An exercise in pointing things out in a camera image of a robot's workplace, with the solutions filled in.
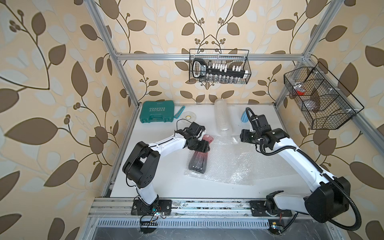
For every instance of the black wire basket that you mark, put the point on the black wire basket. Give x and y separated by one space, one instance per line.
328 103
228 57

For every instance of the bubble wrapped clear cylinder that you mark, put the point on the bubble wrapped clear cylinder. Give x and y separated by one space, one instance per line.
222 117

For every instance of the right black wire basket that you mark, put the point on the right black wire basket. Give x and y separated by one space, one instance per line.
328 103

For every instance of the aluminium front rail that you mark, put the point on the aluminium front rail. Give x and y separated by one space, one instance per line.
178 213

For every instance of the red item in basket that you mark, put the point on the red item in basket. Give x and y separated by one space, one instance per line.
299 90

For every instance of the pink grey glass vase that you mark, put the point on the pink grey glass vase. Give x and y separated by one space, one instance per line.
198 162

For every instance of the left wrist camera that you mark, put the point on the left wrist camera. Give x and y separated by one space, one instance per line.
196 130

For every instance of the silver compact disc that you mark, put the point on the silver compact disc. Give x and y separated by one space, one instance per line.
190 116

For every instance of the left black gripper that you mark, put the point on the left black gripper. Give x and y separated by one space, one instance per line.
203 146

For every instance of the green plastic tool case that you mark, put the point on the green plastic tool case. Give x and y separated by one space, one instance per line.
157 111

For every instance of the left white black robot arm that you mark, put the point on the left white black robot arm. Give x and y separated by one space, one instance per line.
142 163

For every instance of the back black wire basket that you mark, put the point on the back black wire basket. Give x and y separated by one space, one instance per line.
228 57

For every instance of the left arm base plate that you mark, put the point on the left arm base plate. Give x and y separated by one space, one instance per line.
151 207

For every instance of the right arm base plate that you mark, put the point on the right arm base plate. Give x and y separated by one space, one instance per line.
264 208

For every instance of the light blue ribbed vase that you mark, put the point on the light blue ribbed vase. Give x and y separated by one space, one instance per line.
244 117

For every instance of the clear bubble wrap sheet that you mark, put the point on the clear bubble wrap sheet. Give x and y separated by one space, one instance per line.
254 166

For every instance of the bubble dark cylinder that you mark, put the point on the bubble dark cylinder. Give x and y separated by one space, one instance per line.
222 161

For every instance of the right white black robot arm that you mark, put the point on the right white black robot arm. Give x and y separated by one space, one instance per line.
329 196

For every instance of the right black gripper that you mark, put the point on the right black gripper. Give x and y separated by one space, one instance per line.
244 135

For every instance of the black socket bit holder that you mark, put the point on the black socket bit holder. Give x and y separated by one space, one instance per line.
201 69

